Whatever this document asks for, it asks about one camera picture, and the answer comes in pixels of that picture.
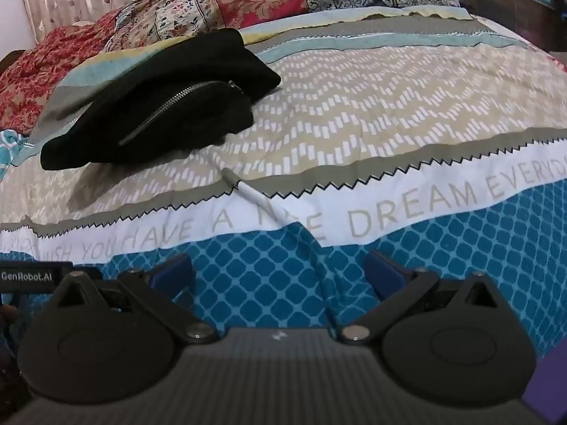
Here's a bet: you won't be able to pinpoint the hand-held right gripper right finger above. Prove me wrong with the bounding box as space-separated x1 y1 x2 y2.
340 249 506 345

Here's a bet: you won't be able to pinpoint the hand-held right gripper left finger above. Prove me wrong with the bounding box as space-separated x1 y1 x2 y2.
52 254 219 345

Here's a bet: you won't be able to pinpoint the black pants with zipper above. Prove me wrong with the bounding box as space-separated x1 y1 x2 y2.
40 28 283 171

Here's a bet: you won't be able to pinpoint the white pen with grey cap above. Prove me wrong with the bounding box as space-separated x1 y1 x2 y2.
220 167 288 221

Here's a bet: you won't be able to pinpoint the teal patterned cloth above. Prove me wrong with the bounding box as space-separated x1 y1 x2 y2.
0 129 26 182

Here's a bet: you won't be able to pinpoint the patterned bedsheet with lettering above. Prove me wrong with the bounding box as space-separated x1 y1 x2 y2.
0 5 567 366

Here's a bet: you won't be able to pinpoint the purple cloth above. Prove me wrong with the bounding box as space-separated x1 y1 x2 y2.
522 361 567 425

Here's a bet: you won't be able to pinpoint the red floral patchwork quilt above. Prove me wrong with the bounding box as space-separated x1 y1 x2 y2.
0 0 311 136

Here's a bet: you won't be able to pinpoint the clear storage bin teal lid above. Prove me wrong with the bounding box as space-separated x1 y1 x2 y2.
460 0 567 56

